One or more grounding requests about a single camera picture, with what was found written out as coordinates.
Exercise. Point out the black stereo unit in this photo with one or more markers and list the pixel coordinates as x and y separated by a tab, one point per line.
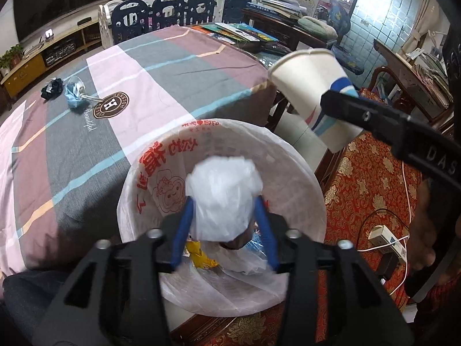
59	53

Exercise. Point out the dark wooden side table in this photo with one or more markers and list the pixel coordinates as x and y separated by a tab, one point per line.
281	25

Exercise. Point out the black crumpled wrapper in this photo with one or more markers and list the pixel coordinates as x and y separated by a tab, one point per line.
52	88

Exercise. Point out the white power strip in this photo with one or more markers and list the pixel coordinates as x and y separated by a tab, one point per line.
387	239

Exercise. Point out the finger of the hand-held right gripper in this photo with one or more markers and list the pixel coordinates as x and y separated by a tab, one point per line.
360	113

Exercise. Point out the white plastic bag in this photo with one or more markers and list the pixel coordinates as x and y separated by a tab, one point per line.
223	194

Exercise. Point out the blue face mask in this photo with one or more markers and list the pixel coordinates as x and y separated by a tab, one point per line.
74	95

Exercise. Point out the wooden television cabinet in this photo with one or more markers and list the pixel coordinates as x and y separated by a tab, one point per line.
25	72

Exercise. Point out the black charger plug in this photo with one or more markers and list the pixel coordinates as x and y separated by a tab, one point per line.
388	265

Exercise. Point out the wooden armchair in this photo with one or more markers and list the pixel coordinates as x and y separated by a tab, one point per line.
407	75

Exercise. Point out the row of picture books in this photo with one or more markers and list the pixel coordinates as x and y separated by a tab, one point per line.
234	32

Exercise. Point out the potted green plant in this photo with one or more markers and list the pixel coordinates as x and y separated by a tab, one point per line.
9	57

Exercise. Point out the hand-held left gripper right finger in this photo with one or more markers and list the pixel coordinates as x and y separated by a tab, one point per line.
267	236

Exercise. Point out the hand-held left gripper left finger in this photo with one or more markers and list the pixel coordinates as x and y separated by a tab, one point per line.
182	230

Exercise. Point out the striped tablecloth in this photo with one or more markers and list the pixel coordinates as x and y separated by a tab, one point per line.
144	79

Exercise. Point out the black set-top box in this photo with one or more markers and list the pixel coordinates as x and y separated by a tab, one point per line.
84	21

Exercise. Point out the person's right hand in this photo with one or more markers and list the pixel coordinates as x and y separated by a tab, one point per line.
423	230

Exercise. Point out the yellow snack packet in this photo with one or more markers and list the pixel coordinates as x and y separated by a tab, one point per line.
200	256

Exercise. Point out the person's dark trouser leg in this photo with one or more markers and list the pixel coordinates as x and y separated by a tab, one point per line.
32	302

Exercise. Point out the red floral rug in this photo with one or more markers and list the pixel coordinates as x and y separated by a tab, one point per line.
360	187

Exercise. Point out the small white desk device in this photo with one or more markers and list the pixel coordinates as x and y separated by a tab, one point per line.
49	35

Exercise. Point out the stack of books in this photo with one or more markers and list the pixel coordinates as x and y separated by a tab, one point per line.
277	5

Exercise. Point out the white paper cup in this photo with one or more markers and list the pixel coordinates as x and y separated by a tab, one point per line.
306	79

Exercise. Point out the blue and white play fence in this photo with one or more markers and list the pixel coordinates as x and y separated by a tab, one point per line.
165	10

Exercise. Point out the green knitted cushion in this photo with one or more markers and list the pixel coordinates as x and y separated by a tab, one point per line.
317	27

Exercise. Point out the blue patterned cushion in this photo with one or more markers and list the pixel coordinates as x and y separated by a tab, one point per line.
345	59

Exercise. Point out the trash bin with white liner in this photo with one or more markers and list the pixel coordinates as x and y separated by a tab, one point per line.
288	173

